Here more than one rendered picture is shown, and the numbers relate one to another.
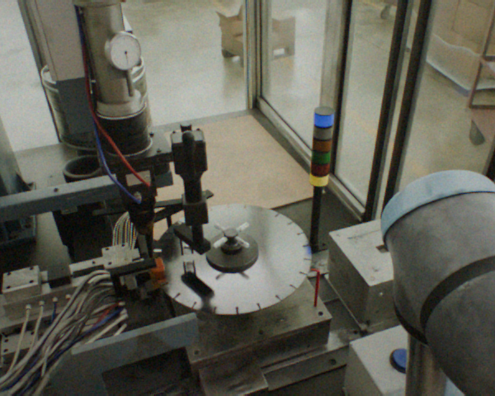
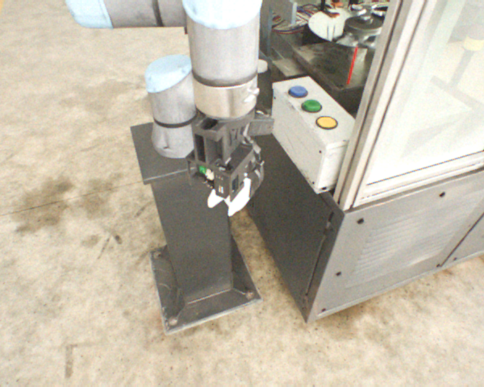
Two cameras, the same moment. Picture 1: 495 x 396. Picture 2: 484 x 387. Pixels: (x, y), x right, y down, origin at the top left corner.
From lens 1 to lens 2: 112 cm
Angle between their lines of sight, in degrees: 63
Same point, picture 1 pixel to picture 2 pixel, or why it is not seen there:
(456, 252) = not seen: outside the picture
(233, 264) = (348, 22)
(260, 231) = not seen: hidden behind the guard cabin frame
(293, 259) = (365, 42)
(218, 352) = (300, 54)
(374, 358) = (298, 82)
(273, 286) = (335, 36)
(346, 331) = not seen: hidden behind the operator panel
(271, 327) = (323, 68)
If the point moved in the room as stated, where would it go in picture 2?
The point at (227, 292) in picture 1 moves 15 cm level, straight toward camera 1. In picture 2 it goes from (325, 25) to (277, 27)
